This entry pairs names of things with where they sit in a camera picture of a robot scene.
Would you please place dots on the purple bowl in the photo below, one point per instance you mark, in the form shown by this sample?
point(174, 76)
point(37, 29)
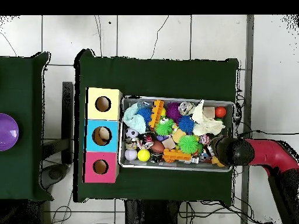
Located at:
point(7, 133)

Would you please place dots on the shallow mesh bin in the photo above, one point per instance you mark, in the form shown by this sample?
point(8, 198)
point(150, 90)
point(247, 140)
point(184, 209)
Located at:
point(151, 165)

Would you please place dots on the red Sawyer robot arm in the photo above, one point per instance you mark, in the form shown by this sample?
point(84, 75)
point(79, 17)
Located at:
point(268, 151)

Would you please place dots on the orange toy brick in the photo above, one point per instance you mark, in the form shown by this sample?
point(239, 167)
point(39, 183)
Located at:
point(156, 114)

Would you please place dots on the dark green table cloth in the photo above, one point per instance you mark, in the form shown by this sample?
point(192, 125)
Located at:
point(21, 81)
point(163, 77)

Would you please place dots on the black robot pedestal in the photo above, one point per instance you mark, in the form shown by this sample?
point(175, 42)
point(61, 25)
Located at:
point(149, 214)

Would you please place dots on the yellow ball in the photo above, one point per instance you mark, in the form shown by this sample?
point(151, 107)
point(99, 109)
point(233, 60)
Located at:
point(143, 155)

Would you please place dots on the blue spiky ball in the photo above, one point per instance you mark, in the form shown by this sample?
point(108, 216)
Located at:
point(186, 124)

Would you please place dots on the wooden box with three holes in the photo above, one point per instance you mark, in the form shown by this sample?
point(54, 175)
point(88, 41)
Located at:
point(113, 140)

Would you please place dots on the mint cloth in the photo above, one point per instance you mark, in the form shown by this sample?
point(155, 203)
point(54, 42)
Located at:
point(135, 121)

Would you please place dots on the orange-red ball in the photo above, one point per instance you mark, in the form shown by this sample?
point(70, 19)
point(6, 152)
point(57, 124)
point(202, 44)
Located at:
point(220, 112)

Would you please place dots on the green spiky ball with eyes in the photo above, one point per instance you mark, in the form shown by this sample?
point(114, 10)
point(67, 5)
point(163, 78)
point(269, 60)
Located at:
point(188, 144)
point(164, 128)

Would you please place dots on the crushed drink can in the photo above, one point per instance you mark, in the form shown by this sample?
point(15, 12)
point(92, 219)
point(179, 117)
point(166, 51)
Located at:
point(185, 108)

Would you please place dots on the cream cloth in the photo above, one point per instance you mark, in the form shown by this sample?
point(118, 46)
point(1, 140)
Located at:
point(205, 123)

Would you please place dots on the purple spiky ball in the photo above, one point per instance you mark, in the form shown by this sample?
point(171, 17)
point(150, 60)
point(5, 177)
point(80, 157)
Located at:
point(172, 111)

